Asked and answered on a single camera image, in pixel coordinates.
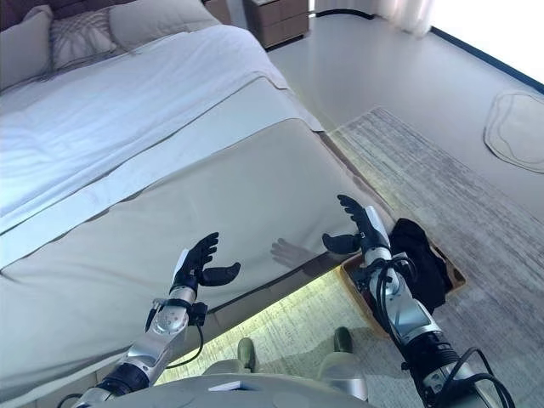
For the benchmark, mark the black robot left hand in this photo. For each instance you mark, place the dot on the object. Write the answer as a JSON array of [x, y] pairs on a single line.
[[187, 272]]

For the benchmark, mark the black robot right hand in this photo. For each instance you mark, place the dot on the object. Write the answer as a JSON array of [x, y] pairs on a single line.
[[372, 229]]

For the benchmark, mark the black garment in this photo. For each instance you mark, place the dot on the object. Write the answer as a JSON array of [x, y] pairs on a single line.
[[421, 255]]

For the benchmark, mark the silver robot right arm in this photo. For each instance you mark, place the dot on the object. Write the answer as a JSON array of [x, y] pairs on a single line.
[[412, 314]]

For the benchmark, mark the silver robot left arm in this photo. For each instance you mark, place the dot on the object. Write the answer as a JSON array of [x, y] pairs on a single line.
[[149, 348]]

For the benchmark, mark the woven wicker basket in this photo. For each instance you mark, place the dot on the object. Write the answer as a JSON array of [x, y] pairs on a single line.
[[457, 276]]

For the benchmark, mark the beige bed pillow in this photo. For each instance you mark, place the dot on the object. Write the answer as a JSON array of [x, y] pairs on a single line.
[[23, 47], [157, 21]]

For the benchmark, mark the robot left leg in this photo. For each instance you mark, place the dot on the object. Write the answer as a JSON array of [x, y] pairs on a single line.
[[246, 353]]

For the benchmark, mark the robot leg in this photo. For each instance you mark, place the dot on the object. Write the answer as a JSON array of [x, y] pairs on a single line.
[[246, 353], [344, 370]]

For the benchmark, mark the grey robot torso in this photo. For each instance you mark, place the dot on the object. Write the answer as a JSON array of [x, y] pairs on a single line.
[[234, 395]]

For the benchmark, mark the robot right leg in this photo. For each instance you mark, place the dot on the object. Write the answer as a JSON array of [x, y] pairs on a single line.
[[344, 370]]

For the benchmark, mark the white duvet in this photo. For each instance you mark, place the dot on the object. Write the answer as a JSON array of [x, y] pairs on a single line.
[[127, 110]]

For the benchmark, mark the small white floor mat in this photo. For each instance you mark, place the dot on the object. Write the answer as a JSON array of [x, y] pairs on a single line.
[[516, 127]]

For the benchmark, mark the white sheer curtain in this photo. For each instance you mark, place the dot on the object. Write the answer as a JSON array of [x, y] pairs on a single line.
[[404, 13]]

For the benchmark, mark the brown wooden nightstand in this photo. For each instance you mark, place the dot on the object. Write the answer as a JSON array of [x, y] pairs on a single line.
[[276, 23]]

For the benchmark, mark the patterned decorative pillow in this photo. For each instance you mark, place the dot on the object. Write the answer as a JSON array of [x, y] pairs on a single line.
[[81, 38]]

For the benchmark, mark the dark tufted headboard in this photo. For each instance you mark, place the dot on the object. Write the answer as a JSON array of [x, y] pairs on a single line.
[[64, 6]]

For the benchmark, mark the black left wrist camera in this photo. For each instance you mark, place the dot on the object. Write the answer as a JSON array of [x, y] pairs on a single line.
[[199, 314]]

